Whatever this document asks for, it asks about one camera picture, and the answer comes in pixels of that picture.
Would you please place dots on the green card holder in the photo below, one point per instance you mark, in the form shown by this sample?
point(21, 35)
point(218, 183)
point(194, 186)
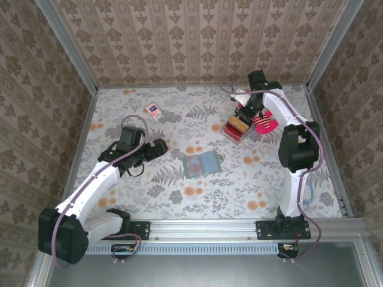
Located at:
point(200, 164)

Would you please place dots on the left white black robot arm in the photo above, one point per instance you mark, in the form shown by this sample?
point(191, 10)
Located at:
point(89, 191)

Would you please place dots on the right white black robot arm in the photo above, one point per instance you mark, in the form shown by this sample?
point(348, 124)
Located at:
point(296, 149)

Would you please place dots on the pink plush toy with glasses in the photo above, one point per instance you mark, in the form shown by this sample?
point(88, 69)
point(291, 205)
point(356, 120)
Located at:
point(264, 122)

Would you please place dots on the mustard yellow wallet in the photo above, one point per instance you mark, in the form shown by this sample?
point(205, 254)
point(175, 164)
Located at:
point(237, 124)

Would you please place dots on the clear acrylic organizer box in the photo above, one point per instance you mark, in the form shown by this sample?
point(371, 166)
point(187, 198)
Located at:
point(236, 134)

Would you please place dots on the red wallet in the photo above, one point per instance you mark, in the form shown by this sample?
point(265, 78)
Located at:
point(233, 133)

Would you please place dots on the small pink tissue pack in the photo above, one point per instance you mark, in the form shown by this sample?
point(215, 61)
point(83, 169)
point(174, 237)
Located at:
point(153, 110)

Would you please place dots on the floral patterned table cover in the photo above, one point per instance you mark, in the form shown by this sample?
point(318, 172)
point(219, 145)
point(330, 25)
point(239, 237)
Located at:
point(239, 191)

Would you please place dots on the black controller board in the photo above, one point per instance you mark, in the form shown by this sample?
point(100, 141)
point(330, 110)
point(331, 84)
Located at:
point(122, 251)
point(288, 250)

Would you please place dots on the grey metal panel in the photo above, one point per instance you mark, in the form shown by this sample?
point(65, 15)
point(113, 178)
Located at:
point(209, 272)

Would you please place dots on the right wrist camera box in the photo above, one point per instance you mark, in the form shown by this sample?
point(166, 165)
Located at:
point(240, 95)

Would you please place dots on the aluminium table side rail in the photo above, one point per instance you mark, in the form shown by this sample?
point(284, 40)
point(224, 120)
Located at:
point(85, 128)
point(314, 104)

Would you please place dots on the aluminium table end rail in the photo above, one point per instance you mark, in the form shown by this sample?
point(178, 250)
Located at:
point(179, 86)

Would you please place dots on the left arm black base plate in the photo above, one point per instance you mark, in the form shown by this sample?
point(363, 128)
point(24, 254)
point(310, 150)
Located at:
point(143, 230)

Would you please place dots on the aluminium frame post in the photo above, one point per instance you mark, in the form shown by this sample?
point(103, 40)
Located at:
point(333, 45)
point(69, 48)

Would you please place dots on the aluminium mounting rail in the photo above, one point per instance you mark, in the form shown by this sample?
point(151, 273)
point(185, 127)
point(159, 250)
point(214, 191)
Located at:
point(203, 230)

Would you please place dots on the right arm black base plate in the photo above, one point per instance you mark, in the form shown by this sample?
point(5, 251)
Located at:
point(263, 231)

